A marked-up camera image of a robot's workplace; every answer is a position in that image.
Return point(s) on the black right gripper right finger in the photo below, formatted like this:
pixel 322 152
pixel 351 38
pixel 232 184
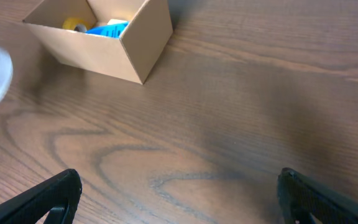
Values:
pixel 304 200

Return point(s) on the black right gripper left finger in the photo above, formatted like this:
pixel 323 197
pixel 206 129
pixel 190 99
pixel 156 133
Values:
pixel 56 199

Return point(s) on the cardboard box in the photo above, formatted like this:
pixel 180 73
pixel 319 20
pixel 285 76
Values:
pixel 130 57

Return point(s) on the small yellow tape roll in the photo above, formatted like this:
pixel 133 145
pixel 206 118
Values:
pixel 76 24

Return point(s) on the blue plastic tape dispenser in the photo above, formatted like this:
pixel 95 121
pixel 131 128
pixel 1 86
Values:
pixel 111 30

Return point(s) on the yellow highlighter pen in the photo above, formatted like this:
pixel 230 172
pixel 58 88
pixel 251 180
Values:
pixel 117 21

